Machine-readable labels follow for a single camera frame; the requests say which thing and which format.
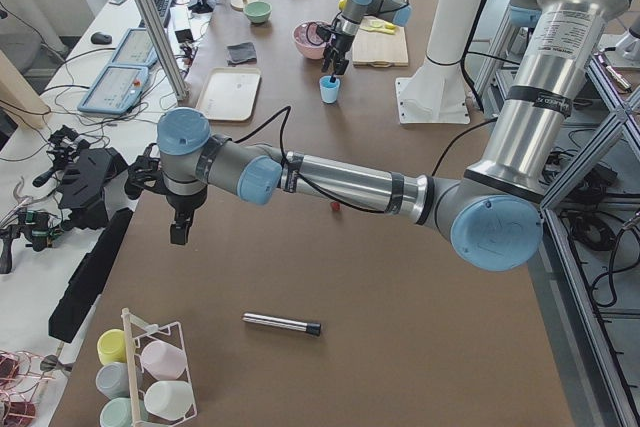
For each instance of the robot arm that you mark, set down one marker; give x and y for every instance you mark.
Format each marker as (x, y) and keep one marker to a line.
(490, 215)
(397, 12)

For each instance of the bamboo cutting board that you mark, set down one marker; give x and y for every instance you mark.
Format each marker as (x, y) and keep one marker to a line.
(379, 50)

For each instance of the pink cup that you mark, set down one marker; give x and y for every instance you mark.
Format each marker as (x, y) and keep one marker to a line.
(163, 361)

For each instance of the white wire cup rack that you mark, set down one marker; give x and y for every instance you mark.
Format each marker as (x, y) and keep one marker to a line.
(139, 333)

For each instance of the teach pendant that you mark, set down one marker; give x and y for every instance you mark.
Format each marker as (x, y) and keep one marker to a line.
(115, 91)
(136, 48)

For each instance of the white cup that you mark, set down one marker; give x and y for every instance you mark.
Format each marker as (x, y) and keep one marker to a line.
(169, 399)

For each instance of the yellow cup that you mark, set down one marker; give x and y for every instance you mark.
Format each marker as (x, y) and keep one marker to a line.
(111, 347)

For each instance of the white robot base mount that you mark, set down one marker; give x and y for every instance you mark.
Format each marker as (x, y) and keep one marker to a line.
(436, 91)

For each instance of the green ceramic bowl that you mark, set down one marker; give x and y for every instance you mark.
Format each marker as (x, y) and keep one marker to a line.
(257, 12)

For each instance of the steel muddler black tip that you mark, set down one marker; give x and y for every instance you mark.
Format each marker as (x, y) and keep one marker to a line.
(311, 328)

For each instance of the black computer mouse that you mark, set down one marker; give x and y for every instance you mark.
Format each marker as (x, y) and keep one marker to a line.
(101, 38)

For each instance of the grey folded cloth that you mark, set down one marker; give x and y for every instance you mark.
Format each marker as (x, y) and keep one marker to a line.
(241, 53)

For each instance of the yellow plastic knife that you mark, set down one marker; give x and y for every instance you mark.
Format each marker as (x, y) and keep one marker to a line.
(382, 30)

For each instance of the light blue cup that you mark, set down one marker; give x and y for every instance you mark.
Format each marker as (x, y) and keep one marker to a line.
(329, 89)

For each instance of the pink bowl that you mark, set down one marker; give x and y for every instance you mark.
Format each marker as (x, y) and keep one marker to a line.
(305, 44)

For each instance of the teach pendant near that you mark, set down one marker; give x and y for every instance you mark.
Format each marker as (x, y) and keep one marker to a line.
(115, 91)

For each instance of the grey cup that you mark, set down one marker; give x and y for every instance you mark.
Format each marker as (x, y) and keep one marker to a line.
(112, 380)

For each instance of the aluminium frame post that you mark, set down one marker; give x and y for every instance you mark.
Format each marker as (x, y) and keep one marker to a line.
(162, 46)

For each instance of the mint green cup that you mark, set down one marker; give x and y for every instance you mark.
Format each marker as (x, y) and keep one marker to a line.
(116, 412)

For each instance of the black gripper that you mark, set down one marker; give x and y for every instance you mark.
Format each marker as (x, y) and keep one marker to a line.
(183, 202)
(342, 40)

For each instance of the teach pendant far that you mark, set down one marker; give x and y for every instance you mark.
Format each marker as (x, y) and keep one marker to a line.
(136, 48)

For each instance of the black long bar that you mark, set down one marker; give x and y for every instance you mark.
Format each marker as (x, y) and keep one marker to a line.
(89, 279)

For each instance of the cream rabbit tray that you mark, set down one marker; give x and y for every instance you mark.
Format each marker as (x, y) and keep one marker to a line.
(229, 93)

